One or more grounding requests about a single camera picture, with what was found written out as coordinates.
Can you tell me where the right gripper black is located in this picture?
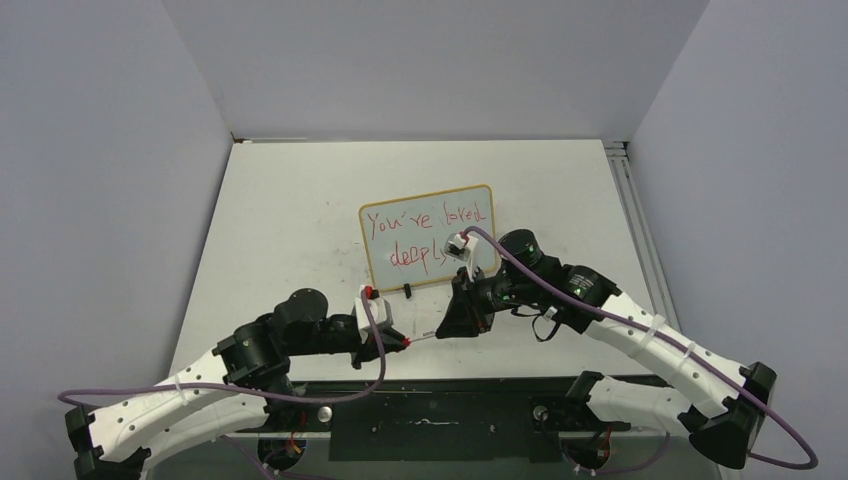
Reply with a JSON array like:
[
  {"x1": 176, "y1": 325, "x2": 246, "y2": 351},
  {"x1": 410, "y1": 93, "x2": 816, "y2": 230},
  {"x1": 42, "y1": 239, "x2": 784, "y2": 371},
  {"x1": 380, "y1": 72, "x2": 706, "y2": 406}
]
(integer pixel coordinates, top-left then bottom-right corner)
[{"x1": 436, "y1": 264, "x2": 538, "y2": 338}]

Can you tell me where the red whiteboard marker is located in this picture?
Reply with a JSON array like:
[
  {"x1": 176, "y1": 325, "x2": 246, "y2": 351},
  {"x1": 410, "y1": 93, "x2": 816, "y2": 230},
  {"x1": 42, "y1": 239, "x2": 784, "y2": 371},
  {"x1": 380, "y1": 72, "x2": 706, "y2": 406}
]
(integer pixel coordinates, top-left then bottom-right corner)
[{"x1": 404, "y1": 330, "x2": 436, "y2": 347}]

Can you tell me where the yellow framed whiteboard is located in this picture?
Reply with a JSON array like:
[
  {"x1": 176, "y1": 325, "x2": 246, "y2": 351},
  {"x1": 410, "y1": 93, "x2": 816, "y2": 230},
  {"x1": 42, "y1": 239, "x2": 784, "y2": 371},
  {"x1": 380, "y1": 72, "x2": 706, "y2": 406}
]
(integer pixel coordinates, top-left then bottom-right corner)
[{"x1": 358, "y1": 184, "x2": 495, "y2": 291}]

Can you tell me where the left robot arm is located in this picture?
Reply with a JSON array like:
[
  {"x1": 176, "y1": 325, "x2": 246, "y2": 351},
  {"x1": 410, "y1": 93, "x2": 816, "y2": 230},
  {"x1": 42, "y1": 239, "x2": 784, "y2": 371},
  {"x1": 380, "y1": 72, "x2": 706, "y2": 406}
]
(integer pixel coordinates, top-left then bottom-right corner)
[{"x1": 59, "y1": 285, "x2": 410, "y2": 479}]

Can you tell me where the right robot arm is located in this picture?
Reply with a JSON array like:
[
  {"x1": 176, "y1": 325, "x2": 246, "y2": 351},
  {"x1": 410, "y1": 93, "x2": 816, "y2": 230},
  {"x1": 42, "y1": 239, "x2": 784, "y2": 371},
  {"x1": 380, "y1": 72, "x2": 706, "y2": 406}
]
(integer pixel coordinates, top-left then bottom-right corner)
[{"x1": 435, "y1": 229, "x2": 777, "y2": 470}]

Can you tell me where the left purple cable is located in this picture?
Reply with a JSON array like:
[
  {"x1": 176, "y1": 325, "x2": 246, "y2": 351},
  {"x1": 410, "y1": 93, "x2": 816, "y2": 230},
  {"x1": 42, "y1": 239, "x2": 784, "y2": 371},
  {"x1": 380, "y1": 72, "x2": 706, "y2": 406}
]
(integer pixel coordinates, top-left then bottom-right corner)
[{"x1": 56, "y1": 298, "x2": 388, "y2": 480}]

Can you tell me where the purple cable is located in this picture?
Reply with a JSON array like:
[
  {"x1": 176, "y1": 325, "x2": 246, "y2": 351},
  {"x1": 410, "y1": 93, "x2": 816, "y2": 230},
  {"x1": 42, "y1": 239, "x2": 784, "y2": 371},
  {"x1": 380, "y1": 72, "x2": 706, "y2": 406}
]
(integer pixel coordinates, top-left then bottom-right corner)
[
  {"x1": 56, "y1": 298, "x2": 388, "y2": 480},
  {"x1": 460, "y1": 226, "x2": 820, "y2": 476}
]

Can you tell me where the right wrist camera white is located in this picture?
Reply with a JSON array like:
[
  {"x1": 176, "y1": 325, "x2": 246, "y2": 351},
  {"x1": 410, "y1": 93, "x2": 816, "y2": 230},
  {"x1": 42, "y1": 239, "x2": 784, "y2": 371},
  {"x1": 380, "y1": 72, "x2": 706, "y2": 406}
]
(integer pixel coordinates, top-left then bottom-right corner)
[{"x1": 442, "y1": 231, "x2": 483, "y2": 283}]

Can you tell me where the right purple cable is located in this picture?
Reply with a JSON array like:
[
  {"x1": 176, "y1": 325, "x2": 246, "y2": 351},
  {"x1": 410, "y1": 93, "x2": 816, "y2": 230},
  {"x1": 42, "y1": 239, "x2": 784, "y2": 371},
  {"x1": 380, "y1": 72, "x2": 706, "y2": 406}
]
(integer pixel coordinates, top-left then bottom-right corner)
[{"x1": 460, "y1": 226, "x2": 820, "y2": 476}]

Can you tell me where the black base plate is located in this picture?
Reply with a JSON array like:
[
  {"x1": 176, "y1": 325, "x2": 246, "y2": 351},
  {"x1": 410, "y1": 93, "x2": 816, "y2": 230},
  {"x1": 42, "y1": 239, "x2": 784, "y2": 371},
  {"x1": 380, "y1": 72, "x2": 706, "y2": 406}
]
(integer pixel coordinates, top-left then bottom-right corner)
[{"x1": 254, "y1": 377, "x2": 629, "y2": 469}]

